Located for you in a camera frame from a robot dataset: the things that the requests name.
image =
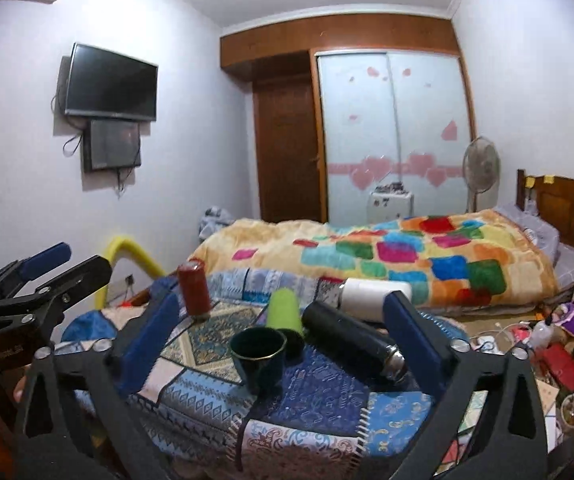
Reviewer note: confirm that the wooden bed headboard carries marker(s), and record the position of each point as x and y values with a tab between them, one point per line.
562	205

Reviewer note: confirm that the grey pillow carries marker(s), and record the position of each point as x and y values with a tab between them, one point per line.
532	230

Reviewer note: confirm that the dark green cup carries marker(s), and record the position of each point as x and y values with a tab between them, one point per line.
258	367

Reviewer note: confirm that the pile of grey clothes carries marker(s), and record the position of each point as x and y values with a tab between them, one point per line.
214	221

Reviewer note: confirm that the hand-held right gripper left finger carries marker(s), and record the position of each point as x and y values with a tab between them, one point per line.
146	342

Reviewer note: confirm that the wall-mounted black television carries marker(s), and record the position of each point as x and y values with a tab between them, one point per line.
111	82

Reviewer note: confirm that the standing fan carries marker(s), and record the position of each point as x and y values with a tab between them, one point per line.
481	162

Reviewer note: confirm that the red cup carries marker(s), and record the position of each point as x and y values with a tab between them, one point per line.
194	290

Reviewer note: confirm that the blue patchwork cloth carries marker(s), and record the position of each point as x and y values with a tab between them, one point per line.
312	400

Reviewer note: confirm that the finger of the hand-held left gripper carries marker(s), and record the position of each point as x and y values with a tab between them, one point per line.
79	275
47	259

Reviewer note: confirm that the white storage box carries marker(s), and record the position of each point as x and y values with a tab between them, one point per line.
392	207

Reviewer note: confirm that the red box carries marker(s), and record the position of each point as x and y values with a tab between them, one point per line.
563	367

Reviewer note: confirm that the black thermos bottle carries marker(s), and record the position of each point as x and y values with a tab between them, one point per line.
349	337

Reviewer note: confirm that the wooden wardrobe with sliding doors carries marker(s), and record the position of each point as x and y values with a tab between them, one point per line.
397	125

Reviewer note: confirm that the white cup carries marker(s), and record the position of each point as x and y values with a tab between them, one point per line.
369	299

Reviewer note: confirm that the person's left hand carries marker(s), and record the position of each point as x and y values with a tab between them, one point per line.
20	387

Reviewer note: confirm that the small black monitor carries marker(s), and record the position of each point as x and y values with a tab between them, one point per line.
113	144

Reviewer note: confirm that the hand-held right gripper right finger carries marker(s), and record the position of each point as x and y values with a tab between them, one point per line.
413	342

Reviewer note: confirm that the colourful checked blanket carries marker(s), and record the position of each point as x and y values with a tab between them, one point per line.
407	255

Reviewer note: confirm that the brown wooden door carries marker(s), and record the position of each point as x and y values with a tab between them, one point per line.
287	155

